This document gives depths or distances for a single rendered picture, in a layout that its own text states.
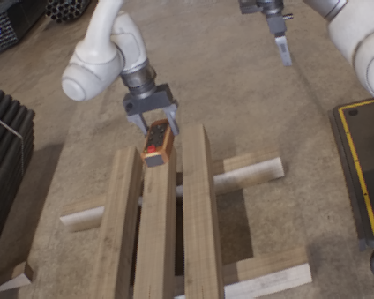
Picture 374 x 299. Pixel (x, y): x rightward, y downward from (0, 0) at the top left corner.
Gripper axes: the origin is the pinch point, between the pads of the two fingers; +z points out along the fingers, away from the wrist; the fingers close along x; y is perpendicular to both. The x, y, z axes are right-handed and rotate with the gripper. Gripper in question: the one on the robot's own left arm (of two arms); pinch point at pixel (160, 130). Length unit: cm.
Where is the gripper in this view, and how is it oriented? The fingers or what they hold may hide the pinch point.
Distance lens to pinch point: 140.5
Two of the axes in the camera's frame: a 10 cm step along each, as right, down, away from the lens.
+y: -1.1, 5.7, -8.1
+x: 9.4, -2.0, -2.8
